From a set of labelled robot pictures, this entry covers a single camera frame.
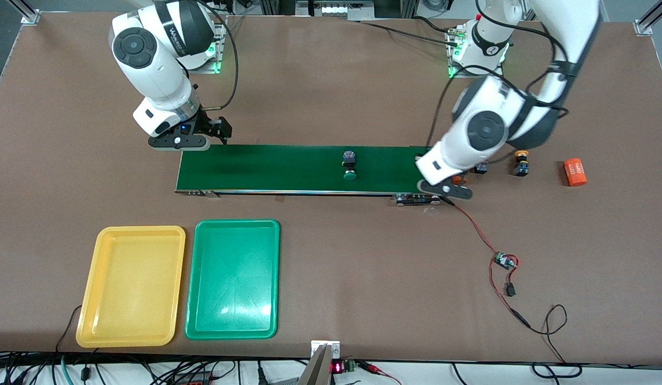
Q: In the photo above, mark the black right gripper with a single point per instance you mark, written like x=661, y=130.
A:
x=209, y=126

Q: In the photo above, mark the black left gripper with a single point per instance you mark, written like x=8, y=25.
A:
x=479, y=169

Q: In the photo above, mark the orange cylinder white print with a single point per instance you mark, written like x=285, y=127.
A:
x=458, y=180
x=575, y=172

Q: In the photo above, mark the yellow mushroom push button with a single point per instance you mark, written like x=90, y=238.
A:
x=480, y=169
x=521, y=168

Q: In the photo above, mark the green mushroom push button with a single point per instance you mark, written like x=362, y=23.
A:
x=350, y=158

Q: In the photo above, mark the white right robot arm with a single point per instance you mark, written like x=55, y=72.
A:
x=149, y=59

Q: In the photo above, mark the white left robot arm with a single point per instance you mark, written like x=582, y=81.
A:
x=486, y=128

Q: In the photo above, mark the green belt conveyor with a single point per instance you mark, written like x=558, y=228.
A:
x=288, y=168

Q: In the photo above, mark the small green circuit board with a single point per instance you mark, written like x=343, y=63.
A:
x=505, y=261

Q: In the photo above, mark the green plastic tray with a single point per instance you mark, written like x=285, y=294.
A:
x=232, y=289

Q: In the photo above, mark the small black plug connector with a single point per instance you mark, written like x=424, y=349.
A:
x=510, y=290

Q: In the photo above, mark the white equipment box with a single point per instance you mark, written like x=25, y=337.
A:
x=333, y=8

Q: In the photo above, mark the yellow plastic tray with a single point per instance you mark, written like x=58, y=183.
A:
x=130, y=289

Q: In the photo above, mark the red clip lead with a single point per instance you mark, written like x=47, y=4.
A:
x=371, y=368

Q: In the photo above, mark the red LED display module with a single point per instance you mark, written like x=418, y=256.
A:
x=339, y=367

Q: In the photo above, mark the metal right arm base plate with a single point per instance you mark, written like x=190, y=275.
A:
x=217, y=53

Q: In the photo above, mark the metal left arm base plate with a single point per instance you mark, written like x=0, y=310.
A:
x=475, y=76

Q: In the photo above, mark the small metal bracket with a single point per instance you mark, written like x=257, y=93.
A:
x=315, y=345

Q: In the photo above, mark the aluminium frame profile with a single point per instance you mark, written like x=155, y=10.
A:
x=649, y=22
x=26, y=13

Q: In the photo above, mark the grey camera mount bar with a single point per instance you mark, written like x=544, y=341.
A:
x=314, y=371

